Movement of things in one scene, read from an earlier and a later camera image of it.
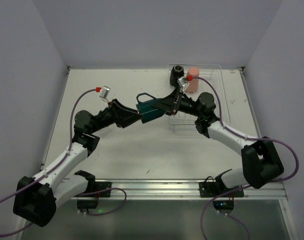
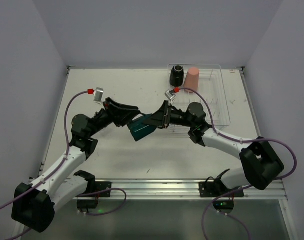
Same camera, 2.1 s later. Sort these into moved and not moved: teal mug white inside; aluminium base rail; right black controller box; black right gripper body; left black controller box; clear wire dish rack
Moved: black right gripper body; teal mug white inside
Not moved: right black controller box; clear wire dish rack; left black controller box; aluminium base rail
